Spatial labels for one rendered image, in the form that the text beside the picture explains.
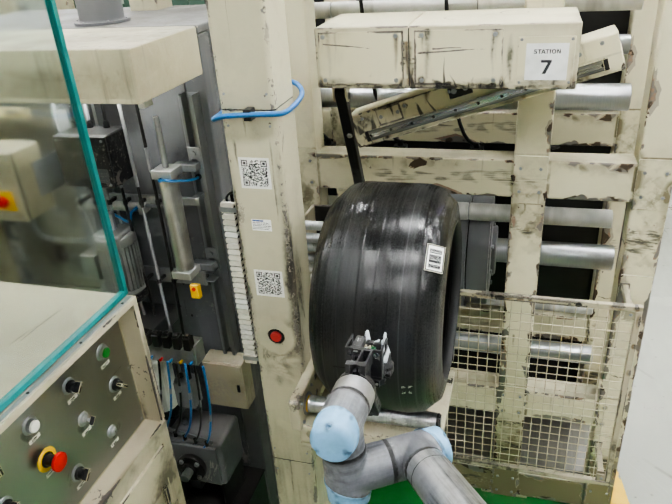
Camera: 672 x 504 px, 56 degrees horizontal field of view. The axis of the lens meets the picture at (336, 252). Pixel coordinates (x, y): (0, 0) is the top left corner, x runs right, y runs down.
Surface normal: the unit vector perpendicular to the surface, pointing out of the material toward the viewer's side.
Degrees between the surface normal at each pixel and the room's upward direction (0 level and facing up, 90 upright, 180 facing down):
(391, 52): 90
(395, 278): 52
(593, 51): 90
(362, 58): 90
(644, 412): 0
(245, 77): 90
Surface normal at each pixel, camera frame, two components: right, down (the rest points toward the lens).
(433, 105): -0.27, 0.46
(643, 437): -0.06, -0.89
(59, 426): 0.96, 0.07
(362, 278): -0.26, -0.19
